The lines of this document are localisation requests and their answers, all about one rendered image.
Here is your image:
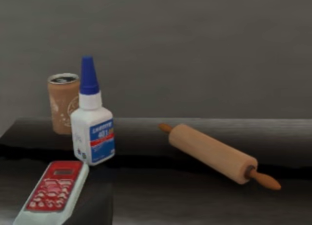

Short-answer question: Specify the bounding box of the brown beverage can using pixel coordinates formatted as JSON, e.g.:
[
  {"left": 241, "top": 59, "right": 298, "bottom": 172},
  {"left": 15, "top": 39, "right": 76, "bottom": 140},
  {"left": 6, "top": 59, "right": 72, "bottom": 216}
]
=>
[{"left": 47, "top": 73, "right": 81, "bottom": 135}]

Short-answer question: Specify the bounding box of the white glue bottle blue cap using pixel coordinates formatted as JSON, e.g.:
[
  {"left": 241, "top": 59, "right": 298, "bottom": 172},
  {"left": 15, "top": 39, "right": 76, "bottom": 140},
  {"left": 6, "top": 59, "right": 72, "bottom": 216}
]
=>
[{"left": 70, "top": 55, "right": 116, "bottom": 167}]

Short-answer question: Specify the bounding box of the wooden rolling pin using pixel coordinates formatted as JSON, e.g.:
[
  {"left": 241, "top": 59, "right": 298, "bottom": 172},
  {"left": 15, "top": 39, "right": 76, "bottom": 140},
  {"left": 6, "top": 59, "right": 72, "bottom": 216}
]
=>
[{"left": 158, "top": 123, "right": 282, "bottom": 191}]

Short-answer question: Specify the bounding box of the red and white calculator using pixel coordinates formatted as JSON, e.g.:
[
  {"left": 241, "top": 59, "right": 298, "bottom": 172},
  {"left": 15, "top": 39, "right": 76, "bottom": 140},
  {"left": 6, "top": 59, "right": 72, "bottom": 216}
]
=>
[{"left": 12, "top": 160, "right": 90, "bottom": 225}]

